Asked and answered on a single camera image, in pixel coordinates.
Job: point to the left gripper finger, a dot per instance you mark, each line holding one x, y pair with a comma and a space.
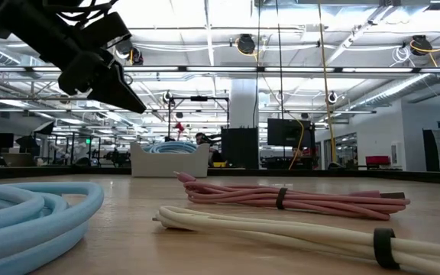
117, 89
113, 104

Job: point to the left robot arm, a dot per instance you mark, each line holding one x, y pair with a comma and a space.
33, 26

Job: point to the white plastic bin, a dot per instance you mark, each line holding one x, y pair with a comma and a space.
166, 164

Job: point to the person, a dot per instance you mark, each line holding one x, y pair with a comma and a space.
202, 138

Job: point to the small yellow object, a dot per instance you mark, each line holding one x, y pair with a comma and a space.
220, 164

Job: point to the white column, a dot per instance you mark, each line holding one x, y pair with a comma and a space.
243, 103

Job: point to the black upright panel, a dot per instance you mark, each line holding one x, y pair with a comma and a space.
241, 149

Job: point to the black TV monitor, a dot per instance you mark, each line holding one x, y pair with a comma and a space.
288, 133

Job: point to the red box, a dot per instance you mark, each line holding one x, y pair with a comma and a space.
377, 160

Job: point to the black hanging cloth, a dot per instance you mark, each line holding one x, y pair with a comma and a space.
430, 153

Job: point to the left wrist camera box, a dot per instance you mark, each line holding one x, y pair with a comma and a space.
109, 30

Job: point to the black metal frame rig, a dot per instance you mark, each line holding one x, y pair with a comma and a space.
199, 98

